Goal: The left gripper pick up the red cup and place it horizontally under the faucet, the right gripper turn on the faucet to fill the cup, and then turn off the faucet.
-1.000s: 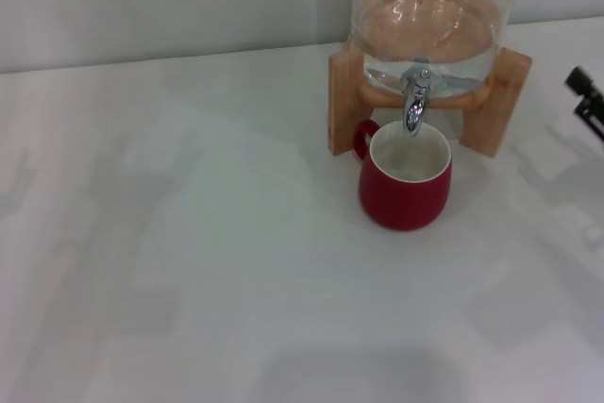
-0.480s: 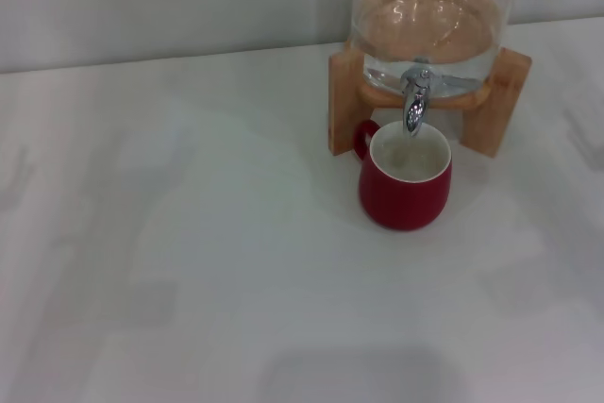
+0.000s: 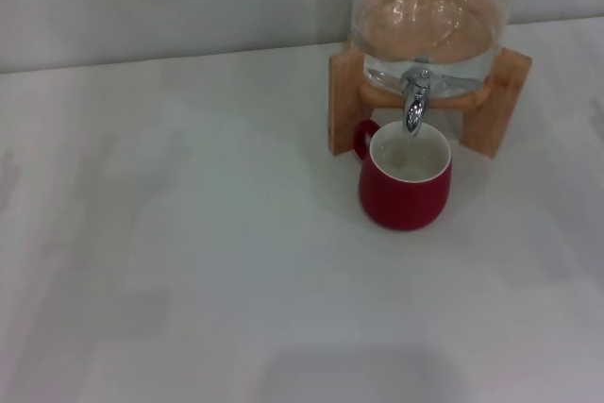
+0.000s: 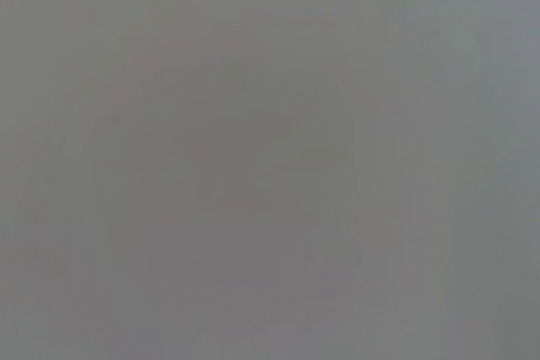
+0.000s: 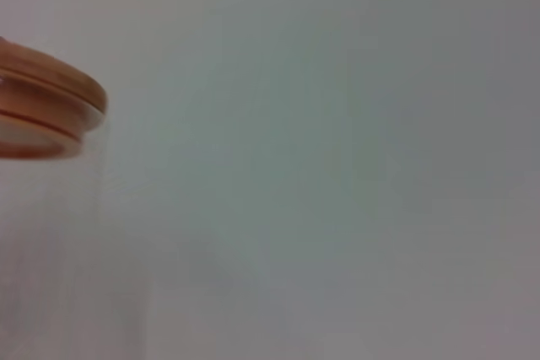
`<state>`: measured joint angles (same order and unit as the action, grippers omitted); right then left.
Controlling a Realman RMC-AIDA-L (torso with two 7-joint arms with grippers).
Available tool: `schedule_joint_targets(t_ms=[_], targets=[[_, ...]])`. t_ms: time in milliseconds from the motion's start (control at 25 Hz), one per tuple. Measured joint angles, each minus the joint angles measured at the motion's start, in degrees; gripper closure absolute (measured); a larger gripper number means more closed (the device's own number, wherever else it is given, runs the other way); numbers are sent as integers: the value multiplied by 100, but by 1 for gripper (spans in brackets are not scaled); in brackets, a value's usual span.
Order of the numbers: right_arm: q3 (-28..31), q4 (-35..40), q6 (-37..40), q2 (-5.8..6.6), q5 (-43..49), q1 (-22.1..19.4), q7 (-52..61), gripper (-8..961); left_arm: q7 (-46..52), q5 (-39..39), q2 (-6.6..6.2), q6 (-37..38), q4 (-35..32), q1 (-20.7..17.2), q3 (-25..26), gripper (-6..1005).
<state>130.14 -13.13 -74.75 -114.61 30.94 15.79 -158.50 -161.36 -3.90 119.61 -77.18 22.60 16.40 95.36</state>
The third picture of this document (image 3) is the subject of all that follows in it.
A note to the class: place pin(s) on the chrome faucet tap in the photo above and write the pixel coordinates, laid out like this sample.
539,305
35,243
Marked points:
415,112

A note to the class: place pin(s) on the wooden dispenser stand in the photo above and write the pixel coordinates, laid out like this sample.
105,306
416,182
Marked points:
347,105

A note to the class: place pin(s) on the glass water dispenser jar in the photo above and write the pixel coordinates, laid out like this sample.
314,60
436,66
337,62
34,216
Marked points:
424,11

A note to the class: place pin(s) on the red ceramic cup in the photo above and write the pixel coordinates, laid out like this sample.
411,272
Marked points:
401,200

